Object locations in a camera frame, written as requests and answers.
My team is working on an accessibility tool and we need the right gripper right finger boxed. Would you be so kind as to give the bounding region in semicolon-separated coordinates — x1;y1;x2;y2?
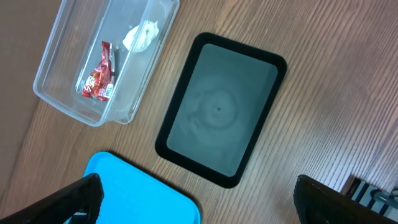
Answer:
294;175;397;224

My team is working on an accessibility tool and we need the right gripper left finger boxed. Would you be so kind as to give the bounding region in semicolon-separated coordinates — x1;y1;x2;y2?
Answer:
1;173;104;224

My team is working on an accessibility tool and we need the red snack wrapper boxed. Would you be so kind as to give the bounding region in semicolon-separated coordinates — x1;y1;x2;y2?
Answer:
82;41;115;101

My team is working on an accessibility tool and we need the white napkin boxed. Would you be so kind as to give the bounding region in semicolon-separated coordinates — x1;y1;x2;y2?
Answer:
123;20;159;53

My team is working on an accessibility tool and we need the teal serving tray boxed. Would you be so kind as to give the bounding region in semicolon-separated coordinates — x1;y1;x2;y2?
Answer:
83;152;201;224

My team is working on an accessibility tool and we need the clear plastic bin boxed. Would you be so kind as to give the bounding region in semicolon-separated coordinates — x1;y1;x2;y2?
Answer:
33;0;180;127

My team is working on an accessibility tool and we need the black tray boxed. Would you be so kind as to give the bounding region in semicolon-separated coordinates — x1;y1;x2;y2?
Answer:
155;32;287;189

